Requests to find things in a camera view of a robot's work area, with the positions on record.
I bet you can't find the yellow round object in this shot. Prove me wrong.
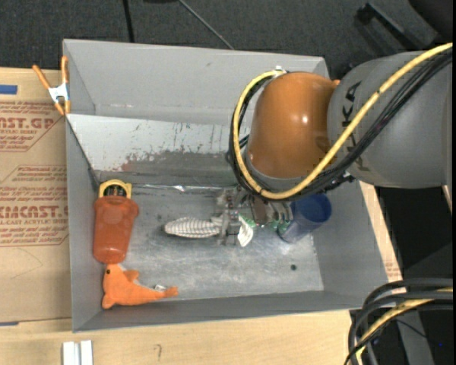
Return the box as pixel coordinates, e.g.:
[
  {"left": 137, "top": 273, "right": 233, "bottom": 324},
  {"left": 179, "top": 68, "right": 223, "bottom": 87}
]
[{"left": 98, "top": 179, "right": 133, "bottom": 202}]

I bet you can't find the grey metal bin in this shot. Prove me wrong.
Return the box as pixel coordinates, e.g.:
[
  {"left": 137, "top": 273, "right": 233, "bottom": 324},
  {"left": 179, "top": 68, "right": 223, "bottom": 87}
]
[{"left": 62, "top": 39, "right": 389, "bottom": 333}]

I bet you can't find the white striped shell-shaped object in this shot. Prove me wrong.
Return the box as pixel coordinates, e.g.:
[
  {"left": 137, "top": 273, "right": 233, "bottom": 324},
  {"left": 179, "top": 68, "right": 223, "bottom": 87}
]
[{"left": 163, "top": 216, "right": 226, "bottom": 240}]

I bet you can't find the blue plastic cup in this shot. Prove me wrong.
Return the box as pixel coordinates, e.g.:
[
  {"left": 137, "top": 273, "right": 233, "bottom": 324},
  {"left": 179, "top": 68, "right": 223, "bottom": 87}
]
[{"left": 276, "top": 192, "right": 333, "bottom": 244}]

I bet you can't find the orange plush toy dolphin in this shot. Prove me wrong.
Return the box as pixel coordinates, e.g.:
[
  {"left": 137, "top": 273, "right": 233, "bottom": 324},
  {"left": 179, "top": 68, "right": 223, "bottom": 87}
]
[{"left": 100, "top": 263, "right": 180, "bottom": 310}]

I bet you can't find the brown cardboard board red print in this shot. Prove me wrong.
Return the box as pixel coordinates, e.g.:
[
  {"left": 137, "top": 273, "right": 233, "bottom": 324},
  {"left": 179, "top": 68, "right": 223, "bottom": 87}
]
[{"left": 0, "top": 65, "right": 74, "bottom": 329}]

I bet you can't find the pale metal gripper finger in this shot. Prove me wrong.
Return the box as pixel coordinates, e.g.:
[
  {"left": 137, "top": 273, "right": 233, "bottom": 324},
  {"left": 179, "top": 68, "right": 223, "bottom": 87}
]
[
  {"left": 215, "top": 190, "right": 241, "bottom": 213},
  {"left": 217, "top": 213, "right": 241, "bottom": 247}
]

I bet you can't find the clear orange plastic cup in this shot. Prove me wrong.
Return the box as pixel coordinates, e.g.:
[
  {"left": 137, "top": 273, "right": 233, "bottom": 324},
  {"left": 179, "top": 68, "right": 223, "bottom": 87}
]
[{"left": 92, "top": 195, "right": 140, "bottom": 265}]

